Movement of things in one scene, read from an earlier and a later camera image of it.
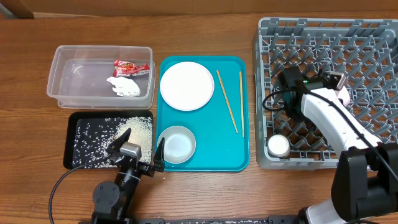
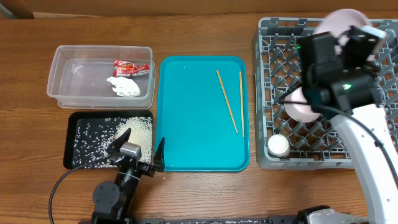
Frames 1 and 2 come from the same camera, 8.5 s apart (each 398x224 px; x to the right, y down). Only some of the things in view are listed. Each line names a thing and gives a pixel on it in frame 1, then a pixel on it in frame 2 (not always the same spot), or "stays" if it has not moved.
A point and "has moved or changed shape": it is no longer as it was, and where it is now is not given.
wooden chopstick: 242,105 stays
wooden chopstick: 227,101 stays
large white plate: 187,86 to 339,22
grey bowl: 180,144 has moved or changed shape
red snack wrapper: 122,68 stays
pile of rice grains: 92,138 stays
